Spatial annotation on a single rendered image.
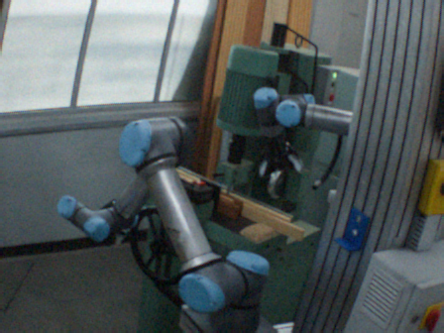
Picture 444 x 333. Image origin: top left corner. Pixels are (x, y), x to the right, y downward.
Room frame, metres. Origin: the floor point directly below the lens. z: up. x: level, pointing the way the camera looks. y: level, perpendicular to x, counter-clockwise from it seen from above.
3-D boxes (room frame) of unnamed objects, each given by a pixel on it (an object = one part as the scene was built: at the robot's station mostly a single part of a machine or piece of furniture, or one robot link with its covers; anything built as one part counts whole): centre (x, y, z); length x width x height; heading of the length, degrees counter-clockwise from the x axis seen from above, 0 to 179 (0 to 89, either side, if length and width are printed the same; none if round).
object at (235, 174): (2.34, -0.05, 1.03); 0.14 x 0.07 x 0.09; 144
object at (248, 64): (2.33, -0.04, 1.35); 0.18 x 0.18 x 0.31
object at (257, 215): (2.31, -0.07, 0.92); 0.61 x 0.02 x 0.04; 54
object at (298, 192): (2.39, -0.27, 1.02); 0.09 x 0.07 x 0.12; 54
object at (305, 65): (2.57, -0.21, 1.16); 0.22 x 0.22 x 0.72; 54
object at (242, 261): (1.59, -0.11, 0.98); 0.13 x 0.12 x 0.14; 143
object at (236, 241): (2.26, 0.05, 0.87); 0.61 x 0.30 x 0.06; 54
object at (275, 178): (2.36, -0.22, 1.02); 0.12 x 0.03 x 0.12; 144
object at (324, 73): (2.51, -0.34, 1.40); 0.10 x 0.06 x 0.16; 144
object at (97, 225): (1.81, 0.35, 0.95); 0.11 x 0.11 x 0.08; 53
